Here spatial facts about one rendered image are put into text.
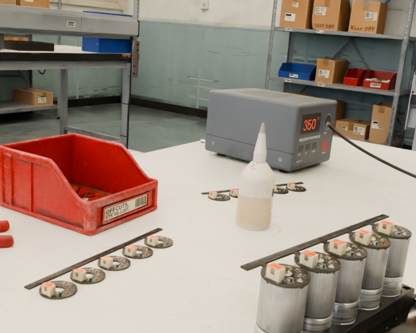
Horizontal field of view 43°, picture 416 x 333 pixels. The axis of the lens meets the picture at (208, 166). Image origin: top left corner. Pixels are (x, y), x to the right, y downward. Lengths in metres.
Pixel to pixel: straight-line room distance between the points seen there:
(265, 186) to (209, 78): 5.35
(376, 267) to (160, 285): 0.15
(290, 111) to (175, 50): 5.41
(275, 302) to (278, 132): 0.46
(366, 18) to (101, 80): 3.14
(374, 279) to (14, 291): 0.23
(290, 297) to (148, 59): 6.09
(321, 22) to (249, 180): 4.34
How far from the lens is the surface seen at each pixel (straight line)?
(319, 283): 0.29
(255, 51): 5.53
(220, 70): 5.75
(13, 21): 2.88
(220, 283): 0.40
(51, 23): 3.03
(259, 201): 0.49
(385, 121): 4.60
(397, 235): 0.36
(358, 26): 4.70
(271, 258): 0.29
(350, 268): 0.31
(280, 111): 0.70
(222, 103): 0.76
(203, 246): 0.46
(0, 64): 2.92
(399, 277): 0.37
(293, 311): 0.27
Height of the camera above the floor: 0.93
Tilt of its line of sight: 14 degrees down
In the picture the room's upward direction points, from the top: 5 degrees clockwise
